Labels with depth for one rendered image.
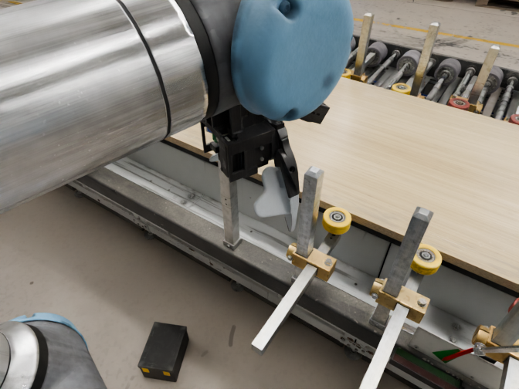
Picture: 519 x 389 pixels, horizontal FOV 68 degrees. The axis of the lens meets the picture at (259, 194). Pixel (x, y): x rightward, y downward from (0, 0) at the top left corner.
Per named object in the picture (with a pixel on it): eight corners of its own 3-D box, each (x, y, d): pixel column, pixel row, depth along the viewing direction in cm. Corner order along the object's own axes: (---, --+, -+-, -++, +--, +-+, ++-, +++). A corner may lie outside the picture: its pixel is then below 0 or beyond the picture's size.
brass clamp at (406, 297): (418, 326, 95) (424, 316, 91) (366, 299, 100) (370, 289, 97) (425, 307, 99) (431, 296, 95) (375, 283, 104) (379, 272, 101)
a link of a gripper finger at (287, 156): (275, 197, 49) (254, 133, 48) (286, 193, 50) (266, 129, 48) (293, 199, 45) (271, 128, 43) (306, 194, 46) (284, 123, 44)
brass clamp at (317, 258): (326, 283, 106) (328, 273, 103) (284, 262, 112) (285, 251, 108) (335, 268, 110) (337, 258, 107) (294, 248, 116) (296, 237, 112)
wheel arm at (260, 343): (262, 358, 91) (262, 350, 88) (250, 350, 92) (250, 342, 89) (340, 241, 117) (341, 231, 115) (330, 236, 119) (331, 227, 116)
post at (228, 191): (234, 250, 126) (225, 136, 95) (222, 244, 128) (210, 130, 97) (242, 241, 129) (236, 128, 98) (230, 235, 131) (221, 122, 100)
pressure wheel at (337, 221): (350, 248, 114) (356, 222, 107) (324, 254, 113) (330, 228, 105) (339, 229, 120) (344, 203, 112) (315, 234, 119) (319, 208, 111)
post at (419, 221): (379, 336, 109) (430, 220, 76) (367, 329, 110) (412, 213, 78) (383, 326, 111) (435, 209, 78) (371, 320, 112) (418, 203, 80)
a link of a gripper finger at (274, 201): (260, 245, 48) (236, 177, 47) (298, 227, 51) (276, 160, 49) (271, 249, 45) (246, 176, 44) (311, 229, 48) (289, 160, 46)
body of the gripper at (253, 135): (202, 155, 49) (191, 65, 41) (259, 135, 53) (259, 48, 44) (232, 188, 44) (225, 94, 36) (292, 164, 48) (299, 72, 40)
